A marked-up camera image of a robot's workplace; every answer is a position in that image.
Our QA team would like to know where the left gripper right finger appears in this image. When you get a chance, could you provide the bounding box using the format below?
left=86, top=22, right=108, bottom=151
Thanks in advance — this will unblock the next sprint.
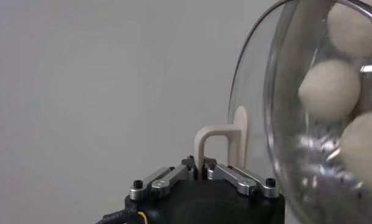
left=203, top=157, right=279, bottom=199

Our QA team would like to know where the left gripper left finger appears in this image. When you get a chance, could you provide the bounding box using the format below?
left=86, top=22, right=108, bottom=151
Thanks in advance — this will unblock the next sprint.
left=128, top=155, right=195, bottom=201

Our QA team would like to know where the glass lid with beige handle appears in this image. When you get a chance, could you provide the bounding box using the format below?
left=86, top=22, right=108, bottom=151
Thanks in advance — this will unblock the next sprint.
left=194, top=0, right=372, bottom=224

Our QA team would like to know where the white steamed baozi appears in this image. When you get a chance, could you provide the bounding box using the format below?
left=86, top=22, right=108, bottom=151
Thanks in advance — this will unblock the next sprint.
left=327, top=0, right=372, bottom=58
left=339, top=111, right=372, bottom=195
left=297, top=59, right=362, bottom=121

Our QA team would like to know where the steel perforated steamer basket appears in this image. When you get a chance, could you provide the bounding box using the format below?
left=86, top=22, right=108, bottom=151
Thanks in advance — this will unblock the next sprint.
left=295, top=57, right=372, bottom=224

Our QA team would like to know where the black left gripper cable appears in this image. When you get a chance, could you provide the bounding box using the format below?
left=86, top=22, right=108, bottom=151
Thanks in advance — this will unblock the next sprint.
left=96, top=208, right=149, bottom=224

